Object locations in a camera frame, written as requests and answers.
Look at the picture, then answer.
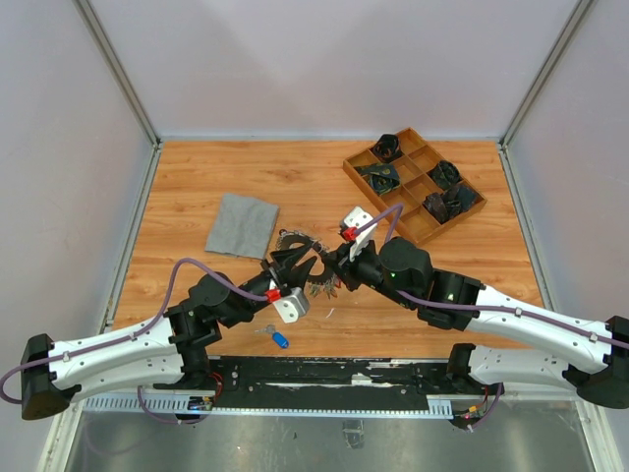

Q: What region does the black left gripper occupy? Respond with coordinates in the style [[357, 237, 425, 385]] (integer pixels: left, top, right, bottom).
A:
[[222, 242, 318, 328]]

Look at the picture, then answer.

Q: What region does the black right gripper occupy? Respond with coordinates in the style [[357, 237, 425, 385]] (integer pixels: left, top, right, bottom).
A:
[[323, 235, 415, 309]]

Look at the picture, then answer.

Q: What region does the metal key ring disc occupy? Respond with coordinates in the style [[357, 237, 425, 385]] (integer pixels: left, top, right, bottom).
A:
[[274, 227, 343, 301]]

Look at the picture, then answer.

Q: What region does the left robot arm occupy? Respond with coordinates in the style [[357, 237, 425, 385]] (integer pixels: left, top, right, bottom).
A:
[[18, 244, 315, 421]]

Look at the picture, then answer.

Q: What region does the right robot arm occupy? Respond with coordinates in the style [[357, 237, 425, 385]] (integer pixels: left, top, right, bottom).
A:
[[322, 237, 628, 409]]

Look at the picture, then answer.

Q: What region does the grey folded cloth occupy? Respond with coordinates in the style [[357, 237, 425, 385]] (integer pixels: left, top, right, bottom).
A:
[[204, 193, 279, 260]]

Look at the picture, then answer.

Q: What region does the blue key tag with key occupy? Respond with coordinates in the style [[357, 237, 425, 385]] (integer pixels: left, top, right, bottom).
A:
[[256, 324, 290, 349]]

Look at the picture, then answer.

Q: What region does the dark green patterned tie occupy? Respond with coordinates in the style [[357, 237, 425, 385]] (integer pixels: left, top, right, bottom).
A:
[[355, 163, 401, 196]]

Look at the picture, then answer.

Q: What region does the wooden compartment tray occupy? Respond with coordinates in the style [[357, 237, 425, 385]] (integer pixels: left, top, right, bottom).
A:
[[343, 128, 486, 245]]

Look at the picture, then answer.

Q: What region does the black orange rolled tie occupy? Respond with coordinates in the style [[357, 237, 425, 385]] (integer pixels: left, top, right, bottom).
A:
[[372, 134, 403, 162]]

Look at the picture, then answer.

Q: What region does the dark green floral tie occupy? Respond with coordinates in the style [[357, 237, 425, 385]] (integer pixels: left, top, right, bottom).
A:
[[429, 160, 461, 190]]

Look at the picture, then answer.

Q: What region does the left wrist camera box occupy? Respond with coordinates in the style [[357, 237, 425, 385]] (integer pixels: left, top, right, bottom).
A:
[[272, 287, 311, 324]]

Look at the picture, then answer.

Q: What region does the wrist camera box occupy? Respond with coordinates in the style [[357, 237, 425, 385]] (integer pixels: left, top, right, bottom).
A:
[[340, 206, 377, 262], [272, 287, 311, 324]]

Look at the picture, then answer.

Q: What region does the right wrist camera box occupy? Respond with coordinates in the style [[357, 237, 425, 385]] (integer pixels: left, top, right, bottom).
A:
[[340, 206, 377, 262]]

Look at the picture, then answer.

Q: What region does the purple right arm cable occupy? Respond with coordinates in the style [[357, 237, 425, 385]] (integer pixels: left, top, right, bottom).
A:
[[353, 204, 629, 351]]

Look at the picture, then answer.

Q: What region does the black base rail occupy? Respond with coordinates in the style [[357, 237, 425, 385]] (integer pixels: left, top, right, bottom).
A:
[[83, 356, 502, 419]]

